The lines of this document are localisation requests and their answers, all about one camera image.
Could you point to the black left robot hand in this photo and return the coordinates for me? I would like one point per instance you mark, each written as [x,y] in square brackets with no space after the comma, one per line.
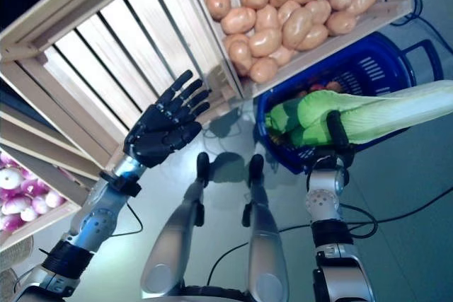
[159,132]

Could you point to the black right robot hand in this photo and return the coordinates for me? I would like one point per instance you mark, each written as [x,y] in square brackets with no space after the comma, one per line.
[339,132]

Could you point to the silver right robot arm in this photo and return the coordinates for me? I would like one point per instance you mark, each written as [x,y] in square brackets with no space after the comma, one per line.
[323,203]

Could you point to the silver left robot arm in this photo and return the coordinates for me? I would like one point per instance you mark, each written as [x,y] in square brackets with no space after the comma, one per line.
[95,217]

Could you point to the blue plastic shopping basket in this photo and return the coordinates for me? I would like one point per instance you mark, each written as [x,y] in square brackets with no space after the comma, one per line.
[403,68]

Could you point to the beige wicker basket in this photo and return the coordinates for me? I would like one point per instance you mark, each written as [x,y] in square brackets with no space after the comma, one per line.
[16,250]

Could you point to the orange vegetable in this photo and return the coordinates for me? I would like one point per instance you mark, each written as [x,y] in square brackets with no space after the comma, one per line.
[332,85]

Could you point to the red vegetable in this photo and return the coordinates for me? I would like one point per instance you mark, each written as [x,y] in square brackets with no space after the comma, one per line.
[316,87]

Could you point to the wooden potato crate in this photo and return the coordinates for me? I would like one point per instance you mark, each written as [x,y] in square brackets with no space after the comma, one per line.
[354,38]

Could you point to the wide slatted wooden crate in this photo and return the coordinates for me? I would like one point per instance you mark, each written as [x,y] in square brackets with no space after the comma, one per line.
[106,51]

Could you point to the purple white turnip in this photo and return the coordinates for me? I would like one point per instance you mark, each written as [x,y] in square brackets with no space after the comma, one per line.
[54,198]
[30,187]
[8,222]
[39,204]
[14,206]
[8,178]

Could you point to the wooden display shelf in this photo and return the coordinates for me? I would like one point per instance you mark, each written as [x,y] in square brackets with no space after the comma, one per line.
[35,136]

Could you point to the wooden turnip crate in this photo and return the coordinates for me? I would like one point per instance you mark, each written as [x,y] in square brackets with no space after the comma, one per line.
[42,226]

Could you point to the grey robot torso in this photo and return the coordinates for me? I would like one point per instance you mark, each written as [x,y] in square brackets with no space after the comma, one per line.
[212,295]

